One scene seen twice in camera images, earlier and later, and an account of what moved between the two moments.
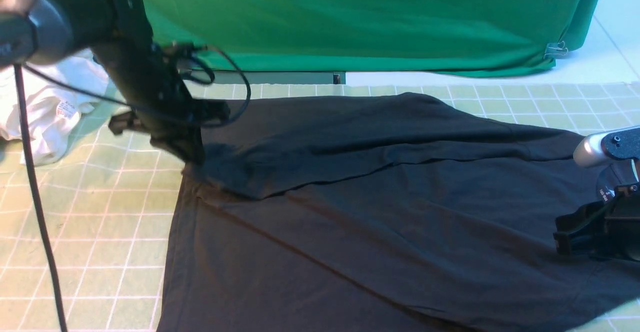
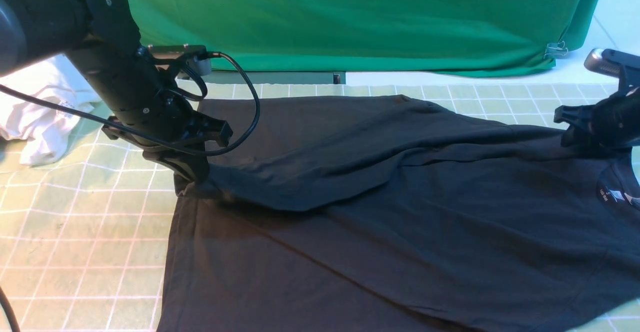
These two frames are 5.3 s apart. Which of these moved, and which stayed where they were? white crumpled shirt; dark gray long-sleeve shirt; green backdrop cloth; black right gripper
Moved: black right gripper
Stayed: white crumpled shirt; dark gray long-sleeve shirt; green backdrop cloth
